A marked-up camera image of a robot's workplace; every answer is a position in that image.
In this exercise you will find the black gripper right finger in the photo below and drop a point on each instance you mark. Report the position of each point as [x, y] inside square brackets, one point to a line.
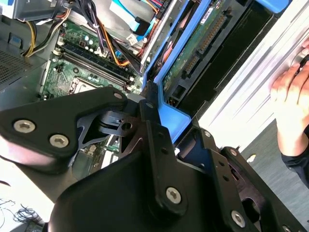
[231, 193]

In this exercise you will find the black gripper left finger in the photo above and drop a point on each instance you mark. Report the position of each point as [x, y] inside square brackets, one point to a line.
[48, 113]

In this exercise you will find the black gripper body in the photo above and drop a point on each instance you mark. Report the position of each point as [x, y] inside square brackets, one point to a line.
[116, 205]

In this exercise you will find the hard disk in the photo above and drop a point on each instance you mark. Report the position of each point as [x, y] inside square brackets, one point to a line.
[193, 60]

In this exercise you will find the person's bare hand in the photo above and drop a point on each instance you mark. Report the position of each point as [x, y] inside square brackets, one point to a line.
[292, 101]

